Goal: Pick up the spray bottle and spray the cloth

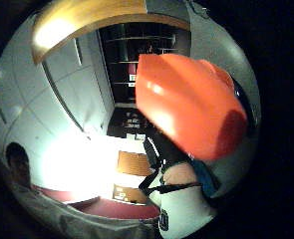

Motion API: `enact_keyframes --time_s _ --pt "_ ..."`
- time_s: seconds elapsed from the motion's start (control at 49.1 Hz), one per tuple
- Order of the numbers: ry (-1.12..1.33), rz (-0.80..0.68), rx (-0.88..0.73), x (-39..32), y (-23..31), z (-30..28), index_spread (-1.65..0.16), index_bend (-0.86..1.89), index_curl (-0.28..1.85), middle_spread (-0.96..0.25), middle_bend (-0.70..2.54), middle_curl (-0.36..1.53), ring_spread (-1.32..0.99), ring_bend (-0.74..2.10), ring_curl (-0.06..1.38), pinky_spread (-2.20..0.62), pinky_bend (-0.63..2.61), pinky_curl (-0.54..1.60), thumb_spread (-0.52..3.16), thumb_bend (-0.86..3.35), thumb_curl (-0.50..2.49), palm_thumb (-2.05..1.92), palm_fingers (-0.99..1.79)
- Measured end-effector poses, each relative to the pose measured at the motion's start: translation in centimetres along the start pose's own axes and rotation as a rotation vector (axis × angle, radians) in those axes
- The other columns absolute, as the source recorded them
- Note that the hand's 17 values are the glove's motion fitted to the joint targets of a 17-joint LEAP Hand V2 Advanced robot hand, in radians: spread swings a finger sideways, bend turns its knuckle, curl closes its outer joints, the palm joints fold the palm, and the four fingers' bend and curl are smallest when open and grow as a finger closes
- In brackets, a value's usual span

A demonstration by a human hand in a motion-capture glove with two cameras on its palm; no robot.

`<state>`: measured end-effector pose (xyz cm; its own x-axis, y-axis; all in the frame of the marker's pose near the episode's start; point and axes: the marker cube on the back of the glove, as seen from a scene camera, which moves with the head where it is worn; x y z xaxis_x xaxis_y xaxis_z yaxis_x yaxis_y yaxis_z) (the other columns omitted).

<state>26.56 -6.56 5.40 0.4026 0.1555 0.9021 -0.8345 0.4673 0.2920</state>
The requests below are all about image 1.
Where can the orange plastic cup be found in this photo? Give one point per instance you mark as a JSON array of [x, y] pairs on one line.
[[186, 103]]

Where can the wooden cabinet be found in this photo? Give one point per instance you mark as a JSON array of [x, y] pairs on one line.
[[133, 163], [130, 194]]

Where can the dark bookshelf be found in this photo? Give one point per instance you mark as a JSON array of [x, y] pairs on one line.
[[133, 49]]

